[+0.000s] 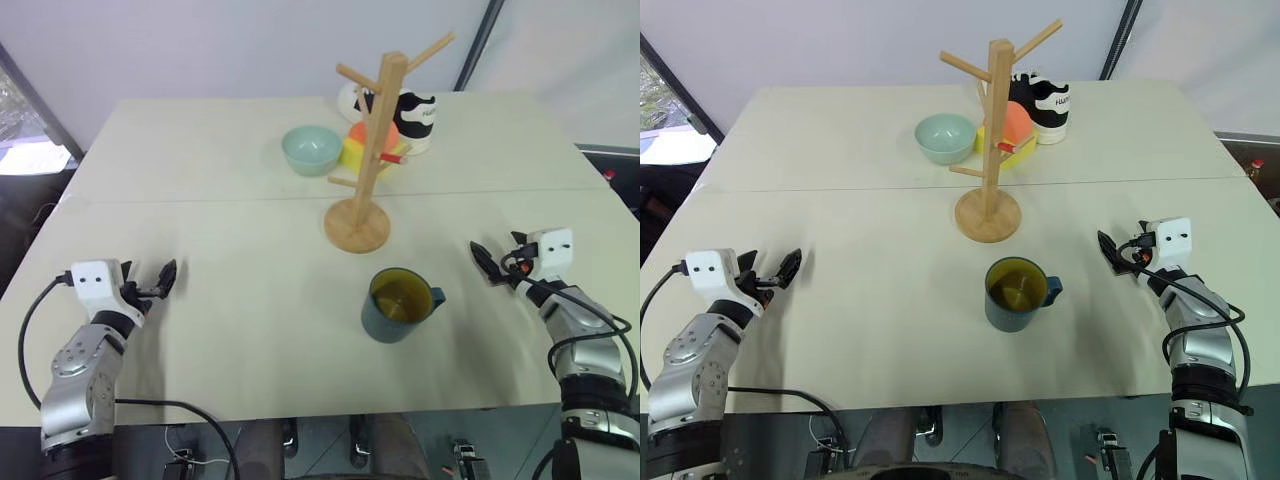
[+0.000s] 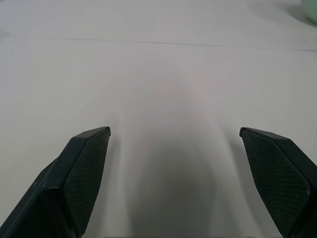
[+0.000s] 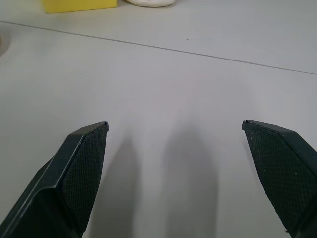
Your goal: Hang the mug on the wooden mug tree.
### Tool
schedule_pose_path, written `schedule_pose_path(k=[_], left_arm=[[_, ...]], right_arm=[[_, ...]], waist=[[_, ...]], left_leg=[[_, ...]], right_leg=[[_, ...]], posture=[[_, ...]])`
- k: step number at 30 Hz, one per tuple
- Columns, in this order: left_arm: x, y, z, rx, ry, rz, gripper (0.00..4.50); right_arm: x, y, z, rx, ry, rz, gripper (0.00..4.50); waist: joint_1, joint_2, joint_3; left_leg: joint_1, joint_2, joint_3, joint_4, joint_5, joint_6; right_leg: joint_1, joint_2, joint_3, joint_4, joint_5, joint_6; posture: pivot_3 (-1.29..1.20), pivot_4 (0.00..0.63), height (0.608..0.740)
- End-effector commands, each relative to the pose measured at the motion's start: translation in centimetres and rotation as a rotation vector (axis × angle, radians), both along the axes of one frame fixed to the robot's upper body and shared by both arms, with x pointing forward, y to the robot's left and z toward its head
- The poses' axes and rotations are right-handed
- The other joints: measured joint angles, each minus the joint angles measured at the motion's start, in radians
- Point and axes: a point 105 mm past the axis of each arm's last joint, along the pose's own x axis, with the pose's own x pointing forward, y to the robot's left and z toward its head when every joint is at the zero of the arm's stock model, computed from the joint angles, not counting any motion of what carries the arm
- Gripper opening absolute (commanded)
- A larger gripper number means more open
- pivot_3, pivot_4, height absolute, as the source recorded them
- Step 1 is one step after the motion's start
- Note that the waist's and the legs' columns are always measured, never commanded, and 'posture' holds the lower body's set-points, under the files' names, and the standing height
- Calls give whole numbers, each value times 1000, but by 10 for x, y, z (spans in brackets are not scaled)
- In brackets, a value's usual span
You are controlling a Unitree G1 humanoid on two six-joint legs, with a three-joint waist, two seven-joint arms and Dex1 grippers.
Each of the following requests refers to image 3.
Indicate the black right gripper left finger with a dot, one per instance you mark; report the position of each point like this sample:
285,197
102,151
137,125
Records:
74,178

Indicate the yellow block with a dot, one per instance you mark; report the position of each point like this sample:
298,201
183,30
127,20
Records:
79,5

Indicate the white round object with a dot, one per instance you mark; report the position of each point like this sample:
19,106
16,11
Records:
148,2

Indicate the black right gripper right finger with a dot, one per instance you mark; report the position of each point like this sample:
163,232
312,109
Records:
284,168

